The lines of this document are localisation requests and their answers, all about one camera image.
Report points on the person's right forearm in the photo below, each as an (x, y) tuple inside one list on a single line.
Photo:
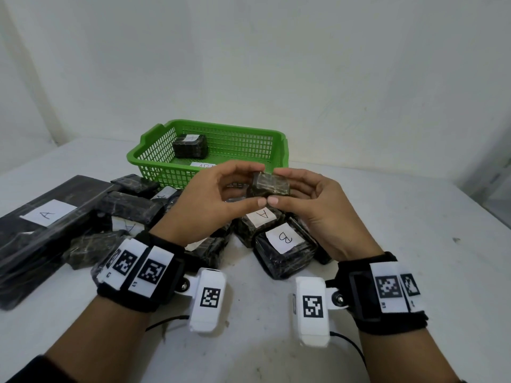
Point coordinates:
[(399, 355)]

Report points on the person's left forearm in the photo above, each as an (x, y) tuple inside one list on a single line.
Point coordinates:
[(100, 339)]

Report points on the black wristband with markers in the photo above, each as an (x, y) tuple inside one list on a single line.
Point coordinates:
[(139, 267), (389, 287)]

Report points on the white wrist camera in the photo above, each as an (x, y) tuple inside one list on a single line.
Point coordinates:
[(313, 307), (209, 299)]

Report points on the black packet labelled B near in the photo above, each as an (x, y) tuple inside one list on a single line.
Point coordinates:
[(347, 338)]

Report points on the black right wristband with markers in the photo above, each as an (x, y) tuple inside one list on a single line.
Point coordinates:
[(389, 287)]

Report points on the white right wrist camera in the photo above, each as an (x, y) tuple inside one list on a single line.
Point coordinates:
[(313, 307)]

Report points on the person's right hand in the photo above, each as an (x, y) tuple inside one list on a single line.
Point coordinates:
[(331, 219)]

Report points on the person's left hand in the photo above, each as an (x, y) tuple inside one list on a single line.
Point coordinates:
[(199, 207)]

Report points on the black packet red-marked label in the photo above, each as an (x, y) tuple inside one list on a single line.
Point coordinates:
[(191, 147)]

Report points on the pile of black packets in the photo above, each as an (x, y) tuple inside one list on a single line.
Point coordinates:
[(40, 251)]

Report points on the green plastic mesh basket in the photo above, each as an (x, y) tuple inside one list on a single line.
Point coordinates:
[(239, 143)]

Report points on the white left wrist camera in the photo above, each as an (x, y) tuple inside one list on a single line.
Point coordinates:
[(209, 299)]

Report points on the small packet blue A label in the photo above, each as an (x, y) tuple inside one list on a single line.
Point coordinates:
[(267, 185)]

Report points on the black left wristband with markers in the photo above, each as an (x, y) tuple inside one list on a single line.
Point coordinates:
[(139, 267)]

